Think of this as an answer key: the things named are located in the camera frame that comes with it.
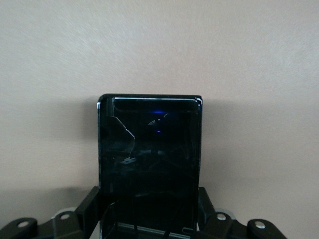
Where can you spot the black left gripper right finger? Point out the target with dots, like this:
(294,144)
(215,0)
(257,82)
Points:
(211,224)

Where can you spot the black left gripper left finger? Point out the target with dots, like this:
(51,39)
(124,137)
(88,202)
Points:
(87,216)

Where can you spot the long black smartphone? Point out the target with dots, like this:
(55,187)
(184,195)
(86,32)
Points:
(149,161)

